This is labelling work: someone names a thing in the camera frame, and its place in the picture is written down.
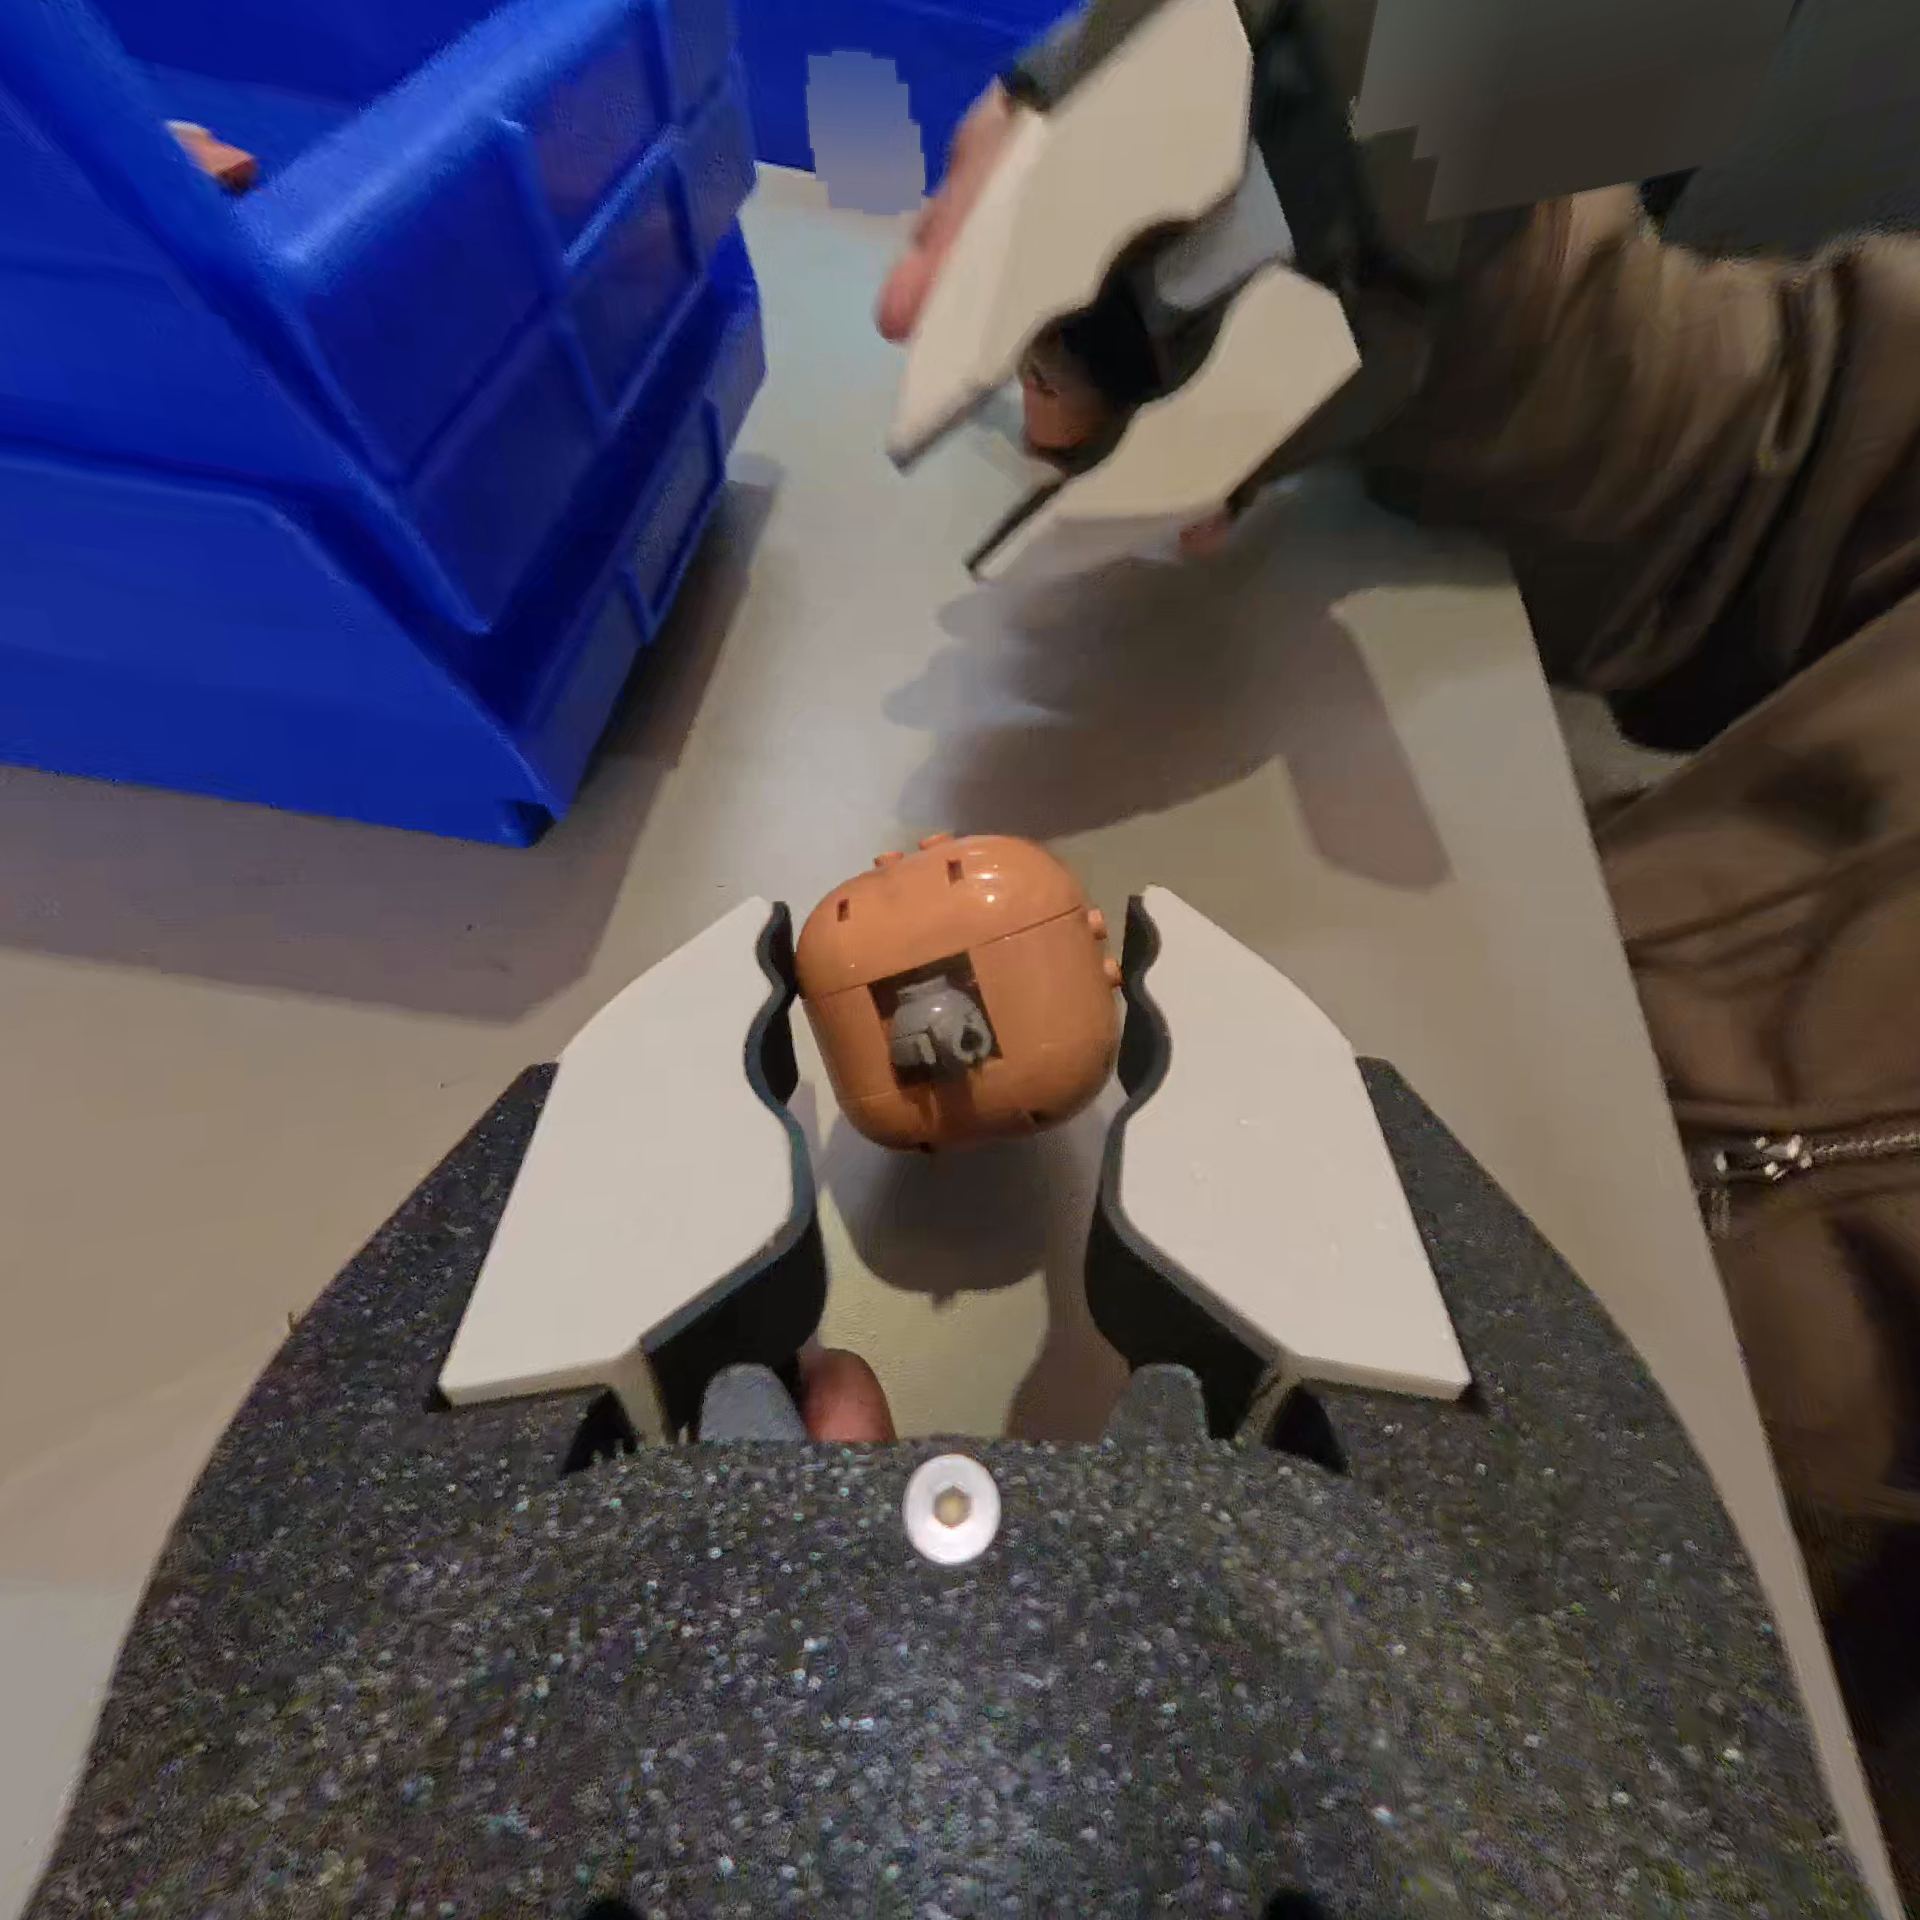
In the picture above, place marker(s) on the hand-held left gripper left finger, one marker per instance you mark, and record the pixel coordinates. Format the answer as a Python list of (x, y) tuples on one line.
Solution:
[(644, 1202)]

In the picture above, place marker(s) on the person's left hand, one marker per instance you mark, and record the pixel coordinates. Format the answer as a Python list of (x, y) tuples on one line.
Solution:
[(849, 1397)]

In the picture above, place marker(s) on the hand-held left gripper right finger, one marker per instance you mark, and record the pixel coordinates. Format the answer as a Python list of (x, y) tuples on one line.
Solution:
[(1279, 1202)]

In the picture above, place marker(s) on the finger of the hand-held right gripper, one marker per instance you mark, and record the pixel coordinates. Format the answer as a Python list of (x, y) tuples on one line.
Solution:
[(1097, 164), (1233, 420)]

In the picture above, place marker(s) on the blue plastic bin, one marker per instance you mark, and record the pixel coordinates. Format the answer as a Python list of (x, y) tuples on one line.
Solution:
[(299, 454)]

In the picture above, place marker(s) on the orange studded plate piece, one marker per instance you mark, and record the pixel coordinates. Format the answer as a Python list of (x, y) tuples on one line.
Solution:
[(211, 152)]

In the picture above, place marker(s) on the person's right forearm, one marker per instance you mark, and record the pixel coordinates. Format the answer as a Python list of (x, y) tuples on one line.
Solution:
[(1656, 420)]

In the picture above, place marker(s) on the orange and tan toy segment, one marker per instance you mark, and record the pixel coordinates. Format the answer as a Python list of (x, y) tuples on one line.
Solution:
[(957, 994)]

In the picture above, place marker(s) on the blue storage bin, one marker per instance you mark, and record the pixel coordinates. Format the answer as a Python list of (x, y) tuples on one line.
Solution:
[(990, 75)]

